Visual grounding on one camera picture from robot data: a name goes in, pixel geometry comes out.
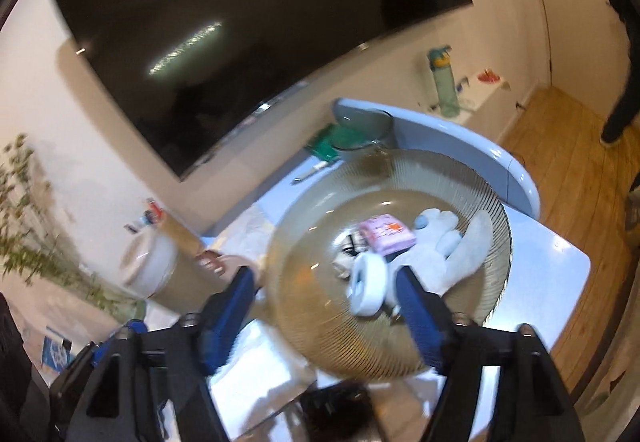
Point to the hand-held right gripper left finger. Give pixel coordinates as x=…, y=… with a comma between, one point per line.
x=231, y=319

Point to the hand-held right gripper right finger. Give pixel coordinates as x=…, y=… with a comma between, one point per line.
x=419, y=322

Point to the white tape roll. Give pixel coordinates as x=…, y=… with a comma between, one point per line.
x=367, y=282

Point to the amber ribbed glass bowl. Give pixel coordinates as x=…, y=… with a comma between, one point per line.
x=310, y=272

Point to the person's left hand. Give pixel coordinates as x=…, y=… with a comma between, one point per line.
x=222, y=264

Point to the white plush toy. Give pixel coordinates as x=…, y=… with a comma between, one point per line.
x=450, y=247

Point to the beige cup with white lid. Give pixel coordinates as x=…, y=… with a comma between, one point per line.
x=155, y=272

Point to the clear plastic sheet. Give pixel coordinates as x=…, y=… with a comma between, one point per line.
x=245, y=229

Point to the pink packet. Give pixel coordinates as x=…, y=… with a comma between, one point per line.
x=387, y=232

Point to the dark small item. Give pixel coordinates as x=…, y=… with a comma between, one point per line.
x=350, y=244

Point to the black object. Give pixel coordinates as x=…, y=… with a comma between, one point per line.
x=335, y=409

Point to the small red and blue items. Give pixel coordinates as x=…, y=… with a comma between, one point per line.
x=147, y=217

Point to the blue printed paper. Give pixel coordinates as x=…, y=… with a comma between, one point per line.
x=55, y=353

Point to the green packet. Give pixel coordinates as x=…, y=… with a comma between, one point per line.
x=326, y=142

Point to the green leafy plant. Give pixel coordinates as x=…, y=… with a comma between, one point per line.
x=45, y=242

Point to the green water bottle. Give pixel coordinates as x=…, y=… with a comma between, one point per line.
x=444, y=82

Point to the small red object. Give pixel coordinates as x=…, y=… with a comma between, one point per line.
x=489, y=76

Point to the large black television screen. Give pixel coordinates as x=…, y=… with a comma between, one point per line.
x=240, y=32

